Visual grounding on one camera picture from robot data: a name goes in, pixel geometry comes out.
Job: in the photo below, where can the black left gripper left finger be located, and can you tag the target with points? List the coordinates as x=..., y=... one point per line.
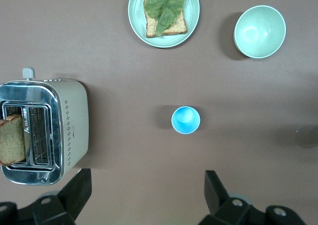
x=77, y=190

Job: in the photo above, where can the blue plastic cup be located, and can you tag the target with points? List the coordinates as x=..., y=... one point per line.
x=185, y=120

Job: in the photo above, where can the pale green plate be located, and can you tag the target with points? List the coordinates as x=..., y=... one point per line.
x=136, y=19

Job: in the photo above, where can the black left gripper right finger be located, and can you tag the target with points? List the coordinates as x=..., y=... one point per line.
x=214, y=192

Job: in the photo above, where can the green lettuce leaf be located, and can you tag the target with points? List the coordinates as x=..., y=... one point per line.
x=164, y=4

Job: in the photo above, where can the beige and chrome toaster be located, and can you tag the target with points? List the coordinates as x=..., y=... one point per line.
x=74, y=115

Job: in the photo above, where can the brown bread slice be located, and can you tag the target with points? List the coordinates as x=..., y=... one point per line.
x=11, y=140

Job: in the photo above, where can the toast slice with crust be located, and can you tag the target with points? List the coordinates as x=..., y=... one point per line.
x=177, y=26

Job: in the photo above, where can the brown table cloth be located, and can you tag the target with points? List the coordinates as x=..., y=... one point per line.
x=136, y=81

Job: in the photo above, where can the pale green bowl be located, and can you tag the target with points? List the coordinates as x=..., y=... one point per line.
x=258, y=31

